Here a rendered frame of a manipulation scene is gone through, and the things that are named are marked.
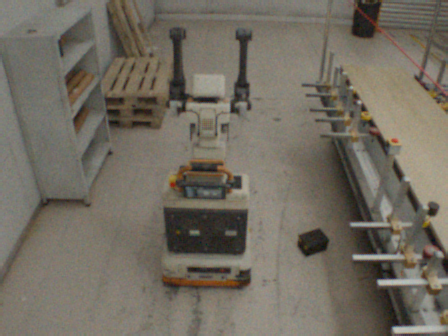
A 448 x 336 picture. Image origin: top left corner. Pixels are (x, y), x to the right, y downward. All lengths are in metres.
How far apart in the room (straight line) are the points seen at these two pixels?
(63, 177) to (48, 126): 0.50
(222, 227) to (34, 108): 1.75
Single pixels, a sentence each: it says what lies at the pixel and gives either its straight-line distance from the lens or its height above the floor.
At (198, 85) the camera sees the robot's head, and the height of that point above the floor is 1.34.
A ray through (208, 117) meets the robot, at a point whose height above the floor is 1.16.
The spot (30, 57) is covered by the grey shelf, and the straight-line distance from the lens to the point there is 3.29.
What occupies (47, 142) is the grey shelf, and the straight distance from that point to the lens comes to 3.59.
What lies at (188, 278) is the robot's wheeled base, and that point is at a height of 0.13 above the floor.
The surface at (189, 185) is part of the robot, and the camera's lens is 2.39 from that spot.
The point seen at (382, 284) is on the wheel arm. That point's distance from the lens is 1.97.
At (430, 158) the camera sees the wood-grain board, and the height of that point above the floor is 0.90.
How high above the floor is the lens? 2.38
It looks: 35 degrees down
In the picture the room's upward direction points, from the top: 1 degrees clockwise
